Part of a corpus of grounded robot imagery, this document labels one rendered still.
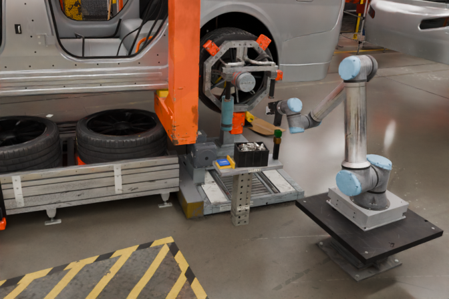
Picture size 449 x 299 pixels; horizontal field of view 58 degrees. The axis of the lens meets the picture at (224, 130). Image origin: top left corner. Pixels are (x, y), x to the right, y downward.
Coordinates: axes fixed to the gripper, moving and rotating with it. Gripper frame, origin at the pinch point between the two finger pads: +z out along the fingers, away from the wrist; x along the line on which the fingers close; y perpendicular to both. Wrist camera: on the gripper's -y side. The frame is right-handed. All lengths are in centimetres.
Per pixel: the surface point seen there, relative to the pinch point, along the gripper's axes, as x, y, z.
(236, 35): 6, 62, 20
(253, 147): 23.1, -20.9, -16.8
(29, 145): 152, -1, 41
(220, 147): 12, -20, 64
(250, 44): -3, 54, 16
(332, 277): 0, -101, -49
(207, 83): 30, 30, 30
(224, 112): 21.0, 6.5, 26.3
